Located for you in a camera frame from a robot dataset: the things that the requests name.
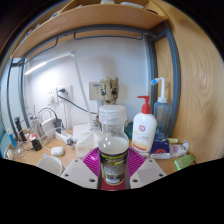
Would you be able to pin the white wall box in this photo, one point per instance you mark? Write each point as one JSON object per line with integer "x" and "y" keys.
{"x": 93, "y": 90}

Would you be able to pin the white earbud case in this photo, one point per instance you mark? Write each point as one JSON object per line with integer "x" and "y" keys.
{"x": 57, "y": 151}

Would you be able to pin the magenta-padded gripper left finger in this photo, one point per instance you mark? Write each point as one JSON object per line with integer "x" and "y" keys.
{"x": 78, "y": 171}

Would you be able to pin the white pump bottle red top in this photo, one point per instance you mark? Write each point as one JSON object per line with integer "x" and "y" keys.
{"x": 144, "y": 130}

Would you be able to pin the pink and white packet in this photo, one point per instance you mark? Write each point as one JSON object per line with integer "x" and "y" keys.
{"x": 179, "y": 150}

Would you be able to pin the white charger block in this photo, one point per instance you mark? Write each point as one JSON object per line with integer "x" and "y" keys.
{"x": 47, "y": 125}

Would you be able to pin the small green container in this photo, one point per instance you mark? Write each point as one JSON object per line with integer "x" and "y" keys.
{"x": 184, "y": 161}

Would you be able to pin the white wall socket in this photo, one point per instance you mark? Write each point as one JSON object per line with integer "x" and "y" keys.
{"x": 65, "y": 93}
{"x": 51, "y": 96}

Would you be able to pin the wooden shelf unit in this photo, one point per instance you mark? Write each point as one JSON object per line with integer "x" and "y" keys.
{"x": 90, "y": 20}

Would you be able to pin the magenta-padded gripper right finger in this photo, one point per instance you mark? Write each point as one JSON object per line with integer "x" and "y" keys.
{"x": 148, "y": 171}

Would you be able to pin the grey metal desk frame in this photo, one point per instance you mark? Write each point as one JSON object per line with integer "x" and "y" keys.
{"x": 173, "y": 83}

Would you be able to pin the clear plastic drink bottle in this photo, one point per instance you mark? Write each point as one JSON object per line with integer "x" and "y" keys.
{"x": 113, "y": 150}

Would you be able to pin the black electric shaver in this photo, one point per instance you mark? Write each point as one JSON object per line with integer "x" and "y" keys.
{"x": 19, "y": 128}

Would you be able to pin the brown tree creature figurine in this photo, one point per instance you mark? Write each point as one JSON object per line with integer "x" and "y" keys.
{"x": 108, "y": 90}

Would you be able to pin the white crumpled bag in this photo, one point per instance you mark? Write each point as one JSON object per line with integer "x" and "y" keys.
{"x": 86, "y": 145}

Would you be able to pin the small blue box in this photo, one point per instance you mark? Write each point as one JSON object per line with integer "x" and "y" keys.
{"x": 160, "y": 148}

